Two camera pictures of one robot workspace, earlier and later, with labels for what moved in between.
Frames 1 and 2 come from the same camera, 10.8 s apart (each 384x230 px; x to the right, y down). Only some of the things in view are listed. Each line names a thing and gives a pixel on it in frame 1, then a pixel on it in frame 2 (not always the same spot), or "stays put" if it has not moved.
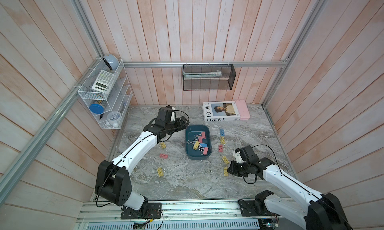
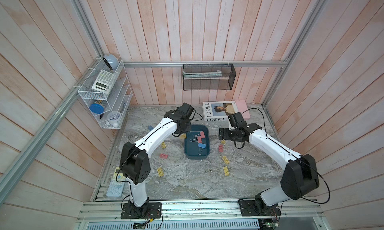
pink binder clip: x=163 y=156 stays put
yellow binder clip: x=160 y=171 stays put
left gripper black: x=180 y=127 → x=188 y=127
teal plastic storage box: x=198 y=141 stays put
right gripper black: x=232 y=168 → x=225 y=133
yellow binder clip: x=225 y=160 stays put
